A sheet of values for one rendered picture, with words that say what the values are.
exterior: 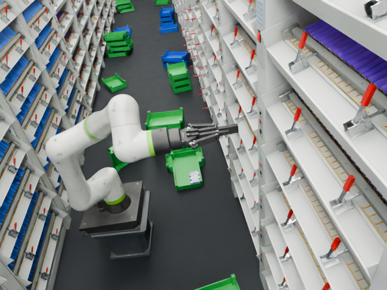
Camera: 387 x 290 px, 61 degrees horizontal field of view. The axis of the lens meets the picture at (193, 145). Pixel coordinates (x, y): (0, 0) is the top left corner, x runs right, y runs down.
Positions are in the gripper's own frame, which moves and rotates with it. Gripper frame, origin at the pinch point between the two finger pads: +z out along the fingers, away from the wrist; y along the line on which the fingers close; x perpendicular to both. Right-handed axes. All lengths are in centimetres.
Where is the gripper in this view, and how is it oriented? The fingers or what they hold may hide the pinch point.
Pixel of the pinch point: (228, 129)
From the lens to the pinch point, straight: 114.4
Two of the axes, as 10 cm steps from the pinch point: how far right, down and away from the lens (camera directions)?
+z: 9.8, -1.7, 0.2
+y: 1.3, 6.0, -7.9
